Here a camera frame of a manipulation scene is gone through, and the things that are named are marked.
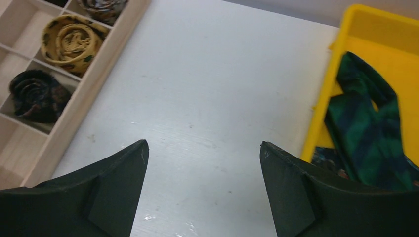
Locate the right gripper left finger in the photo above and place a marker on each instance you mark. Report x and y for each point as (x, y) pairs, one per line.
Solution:
(99, 200)

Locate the dark orange paisley tie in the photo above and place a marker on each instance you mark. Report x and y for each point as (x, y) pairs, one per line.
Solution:
(37, 96)

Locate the green striped tie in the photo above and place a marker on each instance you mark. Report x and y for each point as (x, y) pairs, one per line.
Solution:
(365, 127)

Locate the dark floral tie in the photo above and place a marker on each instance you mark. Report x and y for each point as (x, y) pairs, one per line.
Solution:
(328, 159)

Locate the wooden compartment tray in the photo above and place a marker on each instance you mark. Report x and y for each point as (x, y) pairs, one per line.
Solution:
(31, 151)

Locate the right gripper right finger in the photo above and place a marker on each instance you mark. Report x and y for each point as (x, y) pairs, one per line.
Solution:
(308, 201)

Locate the yellow plastic bin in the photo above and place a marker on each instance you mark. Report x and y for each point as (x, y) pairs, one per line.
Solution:
(389, 43)

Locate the gold rolled tie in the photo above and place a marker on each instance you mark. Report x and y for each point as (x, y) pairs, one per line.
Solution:
(72, 42)

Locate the grey brown rolled tie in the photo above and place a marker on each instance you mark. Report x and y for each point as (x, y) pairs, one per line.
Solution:
(105, 11)

